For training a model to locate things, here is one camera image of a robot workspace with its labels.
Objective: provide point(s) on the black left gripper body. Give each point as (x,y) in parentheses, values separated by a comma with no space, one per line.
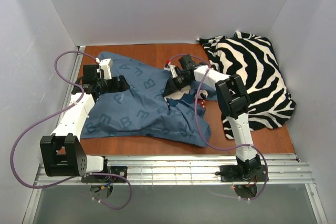
(115,84)

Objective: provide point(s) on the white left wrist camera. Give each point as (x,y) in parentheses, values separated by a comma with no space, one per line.
(105,66)

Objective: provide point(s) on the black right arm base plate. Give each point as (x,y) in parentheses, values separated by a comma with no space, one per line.
(233,173)

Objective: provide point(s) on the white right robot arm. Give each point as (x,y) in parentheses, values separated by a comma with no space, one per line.
(233,102)

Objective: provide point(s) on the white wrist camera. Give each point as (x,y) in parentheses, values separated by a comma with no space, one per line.
(105,66)
(172,69)

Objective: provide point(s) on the blue letter print pillowcase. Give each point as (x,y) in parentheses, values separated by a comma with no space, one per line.
(142,110)

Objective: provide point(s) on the aluminium mounting rail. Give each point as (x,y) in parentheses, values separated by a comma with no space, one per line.
(201,169)

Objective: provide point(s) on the zebra print blanket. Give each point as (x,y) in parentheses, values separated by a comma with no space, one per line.
(253,58)

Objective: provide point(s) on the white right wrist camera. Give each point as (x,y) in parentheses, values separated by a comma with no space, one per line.
(172,69)

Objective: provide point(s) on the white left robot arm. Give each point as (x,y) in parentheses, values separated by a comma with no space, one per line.
(62,152)

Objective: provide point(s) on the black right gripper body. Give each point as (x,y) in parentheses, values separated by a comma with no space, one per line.
(172,85)

